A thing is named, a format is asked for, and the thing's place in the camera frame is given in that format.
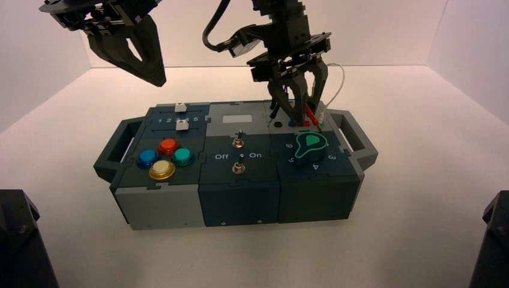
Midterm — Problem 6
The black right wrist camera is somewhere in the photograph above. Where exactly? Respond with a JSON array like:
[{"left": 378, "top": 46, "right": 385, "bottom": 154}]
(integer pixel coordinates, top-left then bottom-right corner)
[{"left": 227, "top": 23, "right": 272, "bottom": 59}]

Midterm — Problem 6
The green push button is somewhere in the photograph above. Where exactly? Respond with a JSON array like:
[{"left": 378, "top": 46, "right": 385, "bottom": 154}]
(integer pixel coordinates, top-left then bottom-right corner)
[{"left": 172, "top": 148, "right": 196, "bottom": 167}]

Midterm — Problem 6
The yellow push button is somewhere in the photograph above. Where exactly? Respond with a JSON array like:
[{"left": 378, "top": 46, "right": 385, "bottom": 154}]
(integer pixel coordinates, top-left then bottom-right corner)
[{"left": 149, "top": 160, "right": 176, "bottom": 181}]

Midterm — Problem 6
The black banana plug wire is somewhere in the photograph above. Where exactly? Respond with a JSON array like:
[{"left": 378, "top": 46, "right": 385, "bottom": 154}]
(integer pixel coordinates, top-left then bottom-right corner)
[{"left": 268, "top": 100, "right": 279, "bottom": 128}]

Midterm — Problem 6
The red push button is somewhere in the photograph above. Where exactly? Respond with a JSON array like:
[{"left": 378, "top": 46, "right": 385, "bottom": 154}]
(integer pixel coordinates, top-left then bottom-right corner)
[{"left": 158, "top": 137, "right": 181, "bottom": 157}]

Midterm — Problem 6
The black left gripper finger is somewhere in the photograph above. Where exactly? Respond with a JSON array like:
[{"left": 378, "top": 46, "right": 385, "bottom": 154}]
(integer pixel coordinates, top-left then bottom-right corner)
[
  {"left": 87, "top": 34, "right": 160, "bottom": 86},
  {"left": 127, "top": 15, "right": 167, "bottom": 88}
]

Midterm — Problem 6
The dark teal grey task box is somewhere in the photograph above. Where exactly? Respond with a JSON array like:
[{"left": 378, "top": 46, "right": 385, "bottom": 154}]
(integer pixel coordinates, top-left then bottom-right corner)
[{"left": 94, "top": 101, "right": 379, "bottom": 231}]

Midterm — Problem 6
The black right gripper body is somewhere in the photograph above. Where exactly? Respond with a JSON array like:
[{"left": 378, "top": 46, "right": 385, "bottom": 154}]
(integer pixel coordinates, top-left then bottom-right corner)
[{"left": 246, "top": 31, "right": 333, "bottom": 83}]

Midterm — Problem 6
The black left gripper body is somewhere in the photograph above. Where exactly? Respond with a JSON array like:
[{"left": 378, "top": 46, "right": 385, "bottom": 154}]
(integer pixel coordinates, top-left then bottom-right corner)
[{"left": 38, "top": 0, "right": 161, "bottom": 36}]

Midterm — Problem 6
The white banana plug wire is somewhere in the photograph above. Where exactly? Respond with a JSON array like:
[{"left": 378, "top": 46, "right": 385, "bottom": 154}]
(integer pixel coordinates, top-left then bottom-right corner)
[{"left": 318, "top": 63, "right": 346, "bottom": 126}]

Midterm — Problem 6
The blue push button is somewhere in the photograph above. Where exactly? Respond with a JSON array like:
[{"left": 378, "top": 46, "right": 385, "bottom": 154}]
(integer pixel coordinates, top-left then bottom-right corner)
[{"left": 136, "top": 149, "right": 161, "bottom": 169}]

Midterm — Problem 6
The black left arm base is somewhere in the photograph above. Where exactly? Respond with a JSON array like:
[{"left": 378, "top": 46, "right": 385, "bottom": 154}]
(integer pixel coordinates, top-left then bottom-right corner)
[{"left": 0, "top": 189, "right": 61, "bottom": 288}]

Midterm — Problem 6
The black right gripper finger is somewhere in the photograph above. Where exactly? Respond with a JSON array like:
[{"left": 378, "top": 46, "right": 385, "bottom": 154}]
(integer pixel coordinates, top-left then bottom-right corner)
[
  {"left": 307, "top": 62, "right": 330, "bottom": 111},
  {"left": 267, "top": 75, "right": 309, "bottom": 125}
]

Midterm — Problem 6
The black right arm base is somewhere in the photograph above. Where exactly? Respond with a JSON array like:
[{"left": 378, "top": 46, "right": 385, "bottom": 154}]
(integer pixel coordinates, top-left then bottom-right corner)
[{"left": 469, "top": 190, "right": 509, "bottom": 288}]

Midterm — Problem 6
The green rotary knob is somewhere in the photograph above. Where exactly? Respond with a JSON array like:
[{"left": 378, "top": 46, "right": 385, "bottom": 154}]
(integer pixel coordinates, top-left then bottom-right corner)
[{"left": 293, "top": 132, "right": 330, "bottom": 167}]

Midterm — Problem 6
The red banana plug wire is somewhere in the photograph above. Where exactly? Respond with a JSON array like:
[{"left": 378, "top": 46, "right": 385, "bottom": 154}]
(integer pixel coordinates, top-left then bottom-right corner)
[{"left": 304, "top": 103, "right": 324, "bottom": 134}]

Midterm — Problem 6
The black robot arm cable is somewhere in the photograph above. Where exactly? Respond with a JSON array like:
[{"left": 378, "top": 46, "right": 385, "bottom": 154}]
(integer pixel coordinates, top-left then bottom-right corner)
[{"left": 202, "top": 0, "right": 239, "bottom": 53}]

